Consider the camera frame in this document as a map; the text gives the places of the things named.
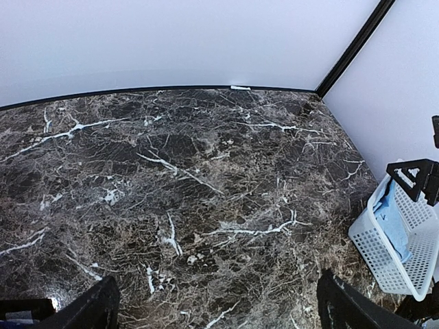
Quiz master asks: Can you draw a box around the white plastic mesh basket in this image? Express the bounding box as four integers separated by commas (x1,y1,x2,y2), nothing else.
348,159,438,302

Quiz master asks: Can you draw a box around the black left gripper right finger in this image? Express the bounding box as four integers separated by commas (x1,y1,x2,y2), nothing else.
316,269,425,328

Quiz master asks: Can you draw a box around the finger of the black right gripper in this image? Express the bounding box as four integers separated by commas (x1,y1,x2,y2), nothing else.
386,159,433,202

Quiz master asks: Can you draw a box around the black right frame post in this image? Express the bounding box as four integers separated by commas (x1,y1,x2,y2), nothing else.
315,0,395,99

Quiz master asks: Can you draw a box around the light blue long sleeve shirt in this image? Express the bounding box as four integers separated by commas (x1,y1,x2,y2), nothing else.
372,179,412,264

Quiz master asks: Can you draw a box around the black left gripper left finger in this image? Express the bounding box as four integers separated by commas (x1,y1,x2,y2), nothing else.
32,276,120,329

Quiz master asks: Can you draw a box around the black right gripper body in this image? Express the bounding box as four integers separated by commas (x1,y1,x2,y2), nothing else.
424,115,438,206

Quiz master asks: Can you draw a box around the small white wall tab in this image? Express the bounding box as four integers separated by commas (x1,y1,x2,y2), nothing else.
230,85,252,91

